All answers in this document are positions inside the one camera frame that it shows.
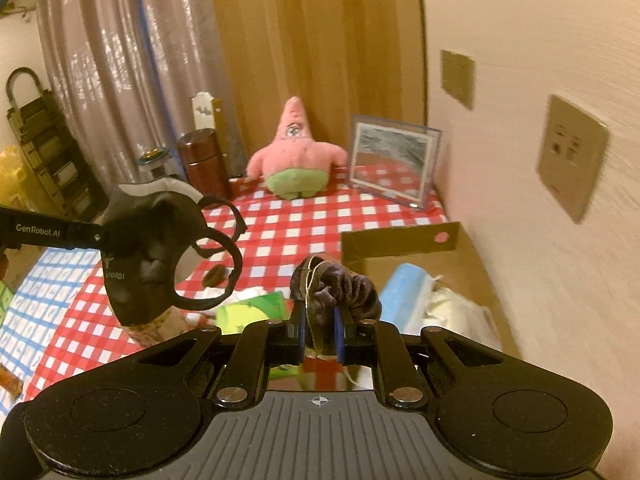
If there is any dark glass jar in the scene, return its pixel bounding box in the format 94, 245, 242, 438
137, 147, 187, 184

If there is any red checkered tablecloth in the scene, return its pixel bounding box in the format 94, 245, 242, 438
22, 162, 449, 404

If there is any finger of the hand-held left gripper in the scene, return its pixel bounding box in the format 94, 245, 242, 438
0, 204, 109, 252

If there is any pink star plush toy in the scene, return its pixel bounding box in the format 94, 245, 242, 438
246, 97, 349, 200

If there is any green tissue pack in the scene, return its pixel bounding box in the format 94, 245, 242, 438
215, 294, 301, 379

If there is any small wall switch plate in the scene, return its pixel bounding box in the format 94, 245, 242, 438
440, 50, 476, 110

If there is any sheer patterned curtain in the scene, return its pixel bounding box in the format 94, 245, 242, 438
35, 0, 242, 196

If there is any dark velvet scrunchie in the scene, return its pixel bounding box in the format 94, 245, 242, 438
291, 254, 384, 357

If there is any white decorative holder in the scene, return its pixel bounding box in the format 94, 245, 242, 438
192, 91, 224, 134

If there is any brown hair clip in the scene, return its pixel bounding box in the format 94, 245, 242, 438
202, 265, 232, 289

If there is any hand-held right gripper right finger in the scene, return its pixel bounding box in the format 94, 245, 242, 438
332, 306, 508, 407

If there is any shallow cardboard box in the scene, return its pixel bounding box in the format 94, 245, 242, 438
341, 221, 522, 357

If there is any folding step ladder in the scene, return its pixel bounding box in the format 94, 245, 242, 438
6, 67, 107, 224

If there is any brown cylindrical container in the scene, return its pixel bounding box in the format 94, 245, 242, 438
177, 129, 234, 202

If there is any white fluffy cloth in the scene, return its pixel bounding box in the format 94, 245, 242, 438
425, 280, 502, 347

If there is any clear picture frame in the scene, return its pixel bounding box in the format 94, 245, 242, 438
347, 114, 444, 210

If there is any large wall socket plate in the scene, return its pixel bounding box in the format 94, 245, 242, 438
536, 94, 610, 225

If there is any jar with beige lid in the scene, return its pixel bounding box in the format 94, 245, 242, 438
120, 305, 194, 349

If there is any yellow plastic bag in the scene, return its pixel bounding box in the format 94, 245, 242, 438
0, 146, 29, 207

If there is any blue patterned mat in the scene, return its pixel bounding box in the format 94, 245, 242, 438
0, 247, 102, 377

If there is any black face mask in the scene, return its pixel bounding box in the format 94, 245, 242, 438
100, 177, 249, 327

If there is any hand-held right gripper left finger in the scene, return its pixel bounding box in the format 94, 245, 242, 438
127, 305, 307, 408

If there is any wooden wardrobe panel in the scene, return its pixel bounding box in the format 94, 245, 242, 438
207, 0, 432, 172

